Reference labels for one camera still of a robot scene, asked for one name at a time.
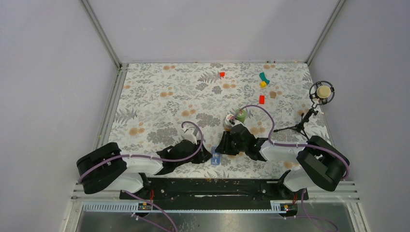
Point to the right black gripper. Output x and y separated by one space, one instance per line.
224 147

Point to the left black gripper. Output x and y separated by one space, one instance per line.
202 154

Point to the blue weekly pill organizer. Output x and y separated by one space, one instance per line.
215 160

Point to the white cap pill bottle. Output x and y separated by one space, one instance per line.
228 122

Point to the green pill bottle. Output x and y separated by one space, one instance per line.
241 115

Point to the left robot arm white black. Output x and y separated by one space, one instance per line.
107 169

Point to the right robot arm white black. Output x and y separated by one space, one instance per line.
321 164

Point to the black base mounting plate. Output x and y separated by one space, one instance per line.
216 194

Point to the floral patterned table mat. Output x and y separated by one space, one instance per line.
157 97

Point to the red rectangular block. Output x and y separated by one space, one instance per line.
261 99

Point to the brown wooden block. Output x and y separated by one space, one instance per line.
272 94

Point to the teal curved block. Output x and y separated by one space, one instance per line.
263 78

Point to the microphone on tripod stand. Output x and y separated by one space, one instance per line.
320 93

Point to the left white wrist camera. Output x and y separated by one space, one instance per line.
190 135

